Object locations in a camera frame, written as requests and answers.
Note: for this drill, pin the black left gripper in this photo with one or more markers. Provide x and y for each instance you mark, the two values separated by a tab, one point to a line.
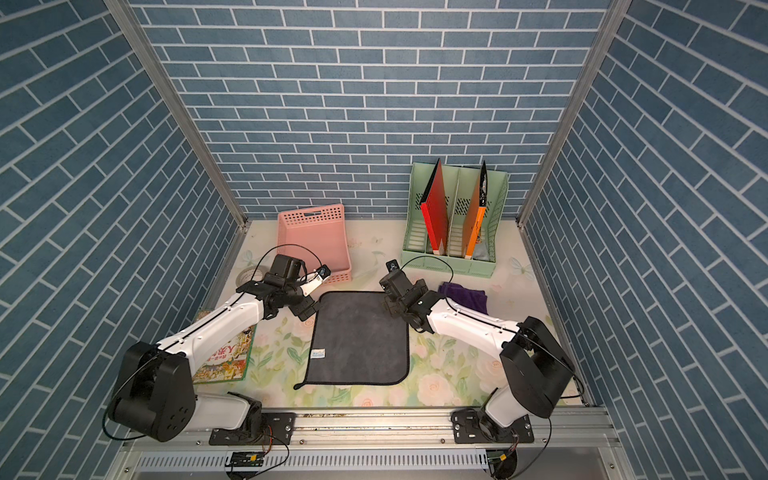
304	308

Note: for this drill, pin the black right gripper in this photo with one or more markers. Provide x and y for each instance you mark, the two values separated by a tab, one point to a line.
389	306

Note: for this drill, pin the green grey microfibre cloth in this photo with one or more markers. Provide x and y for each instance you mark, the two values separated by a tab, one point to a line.
356	341

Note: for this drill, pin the purple square dishcloth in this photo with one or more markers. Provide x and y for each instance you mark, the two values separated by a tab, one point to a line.
470	298

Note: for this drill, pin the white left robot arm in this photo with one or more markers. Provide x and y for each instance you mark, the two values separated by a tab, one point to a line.
154	393

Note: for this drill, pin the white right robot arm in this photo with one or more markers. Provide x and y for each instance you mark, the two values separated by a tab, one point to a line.
556	367

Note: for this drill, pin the clear packing tape roll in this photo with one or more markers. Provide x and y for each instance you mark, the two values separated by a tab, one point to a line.
252	273

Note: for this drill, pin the green plastic file organiser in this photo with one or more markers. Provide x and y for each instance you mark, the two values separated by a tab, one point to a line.
459	185

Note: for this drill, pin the pink perforated plastic basket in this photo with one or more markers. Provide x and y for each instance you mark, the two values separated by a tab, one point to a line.
317	236

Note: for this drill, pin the floral table mat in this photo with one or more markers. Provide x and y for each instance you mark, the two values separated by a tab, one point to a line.
444	371

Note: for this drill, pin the left picture book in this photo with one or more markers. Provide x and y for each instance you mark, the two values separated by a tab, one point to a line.
228	363

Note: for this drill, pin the red folder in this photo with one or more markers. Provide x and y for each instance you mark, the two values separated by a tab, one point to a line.
434	210

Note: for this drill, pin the orange folder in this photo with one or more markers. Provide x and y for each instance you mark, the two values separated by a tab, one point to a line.
475	214

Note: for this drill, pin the black left controller box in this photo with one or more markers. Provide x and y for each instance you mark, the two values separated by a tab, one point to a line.
245	459

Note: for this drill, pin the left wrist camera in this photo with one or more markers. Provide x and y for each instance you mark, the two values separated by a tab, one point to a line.
315	280

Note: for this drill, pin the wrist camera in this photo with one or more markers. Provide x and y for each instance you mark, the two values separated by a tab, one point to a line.
315	280
392	266

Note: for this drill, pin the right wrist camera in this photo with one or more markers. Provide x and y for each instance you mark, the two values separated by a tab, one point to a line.
392	266

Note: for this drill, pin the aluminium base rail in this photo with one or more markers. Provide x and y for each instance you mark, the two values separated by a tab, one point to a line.
388	443

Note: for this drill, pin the aluminium corner post left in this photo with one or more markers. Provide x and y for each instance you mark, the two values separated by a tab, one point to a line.
141	45

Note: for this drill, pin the aluminium corner post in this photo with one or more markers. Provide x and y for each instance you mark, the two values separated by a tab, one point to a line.
141	45
596	55

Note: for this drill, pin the aluminium corner post right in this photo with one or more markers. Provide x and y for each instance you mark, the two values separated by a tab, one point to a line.
596	55

